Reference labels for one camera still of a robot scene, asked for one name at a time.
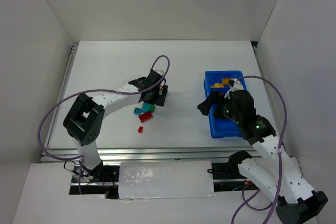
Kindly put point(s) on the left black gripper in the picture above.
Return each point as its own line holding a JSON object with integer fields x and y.
{"x": 156, "y": 93}

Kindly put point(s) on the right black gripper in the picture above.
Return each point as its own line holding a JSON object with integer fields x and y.
{"x": 219, "y": 106}

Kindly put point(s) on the small green lego brick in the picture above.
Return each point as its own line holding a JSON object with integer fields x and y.
{"x": 152, "y": 108}

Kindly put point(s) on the light blue oval lego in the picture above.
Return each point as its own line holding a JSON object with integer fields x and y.
{"x": 145, "y": 107}

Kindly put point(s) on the yellow lego brick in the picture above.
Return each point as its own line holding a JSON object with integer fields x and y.
{"x": 217, "y": 85}

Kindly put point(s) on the orange lego brick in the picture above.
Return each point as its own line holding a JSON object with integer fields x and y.
{"x": 227, "y": 82}

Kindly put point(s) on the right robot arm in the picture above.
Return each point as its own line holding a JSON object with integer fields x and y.
{"x": 293, "y": 198}

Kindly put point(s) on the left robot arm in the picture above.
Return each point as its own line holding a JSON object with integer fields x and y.
{"x": 84, "y": 119}

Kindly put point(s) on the large red lego brick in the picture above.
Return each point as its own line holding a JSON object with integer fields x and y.
{"x": 145, "y": 116}

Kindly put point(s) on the teal square lego brick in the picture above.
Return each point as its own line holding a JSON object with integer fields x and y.
{"x": 137, "y": 111}

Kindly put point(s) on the blue compartment tray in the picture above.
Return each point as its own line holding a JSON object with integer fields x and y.
{"x": 220, "y": 128}

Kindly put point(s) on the white foil cover plate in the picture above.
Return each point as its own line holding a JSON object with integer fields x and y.
{"x": 166, "y": 180}

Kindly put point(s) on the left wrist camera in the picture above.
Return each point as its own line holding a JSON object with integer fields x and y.
{"x": 160, "y": 72}

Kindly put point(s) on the aluminium frame rail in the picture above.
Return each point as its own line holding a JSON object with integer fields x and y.
{"x": 214, "y": 154}

